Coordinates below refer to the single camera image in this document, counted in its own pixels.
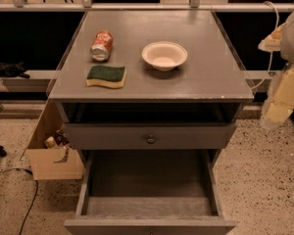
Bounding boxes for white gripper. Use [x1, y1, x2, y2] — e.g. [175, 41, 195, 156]
[258, 23, 294, 124]

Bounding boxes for green and yellow sponge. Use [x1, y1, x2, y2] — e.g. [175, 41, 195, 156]
[86, 66, 126, 89]

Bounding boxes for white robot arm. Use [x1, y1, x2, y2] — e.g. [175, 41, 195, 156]
[258, 11, 294, 127]

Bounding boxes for round metal drawer knob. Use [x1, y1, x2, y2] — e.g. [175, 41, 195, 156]
[147, 135, 156, 144]

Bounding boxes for grey drawer cabinet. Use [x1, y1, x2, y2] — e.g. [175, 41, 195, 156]
[48, 9, 255, 153]

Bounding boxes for grey open middle drawer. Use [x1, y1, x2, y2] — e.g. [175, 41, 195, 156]
[65, 150, 236, 235]

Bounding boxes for grey upper drawer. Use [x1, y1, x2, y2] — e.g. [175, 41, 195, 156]
[63, 123, 236, 150]

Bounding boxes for white paper bowl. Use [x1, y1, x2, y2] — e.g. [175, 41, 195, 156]
[141, 41, 188, 71]

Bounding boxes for orange soda can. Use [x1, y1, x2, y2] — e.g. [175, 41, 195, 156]
[91, 30, 114, 62]

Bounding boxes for cardboard box with items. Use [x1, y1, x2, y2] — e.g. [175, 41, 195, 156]
[25, 101, 84, 180]

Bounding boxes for black object on ledge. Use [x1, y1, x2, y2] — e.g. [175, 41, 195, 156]
[0, 63, 30, 79]

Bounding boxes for white hanging cable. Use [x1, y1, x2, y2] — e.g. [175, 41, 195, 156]
[250, 0, 281, 91]

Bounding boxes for black floor cable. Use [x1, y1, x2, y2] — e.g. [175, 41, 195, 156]
[0, 167, 39, 235]

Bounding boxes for metal frame rail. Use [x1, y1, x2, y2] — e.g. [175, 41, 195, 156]
[0, 3, 294, 12]

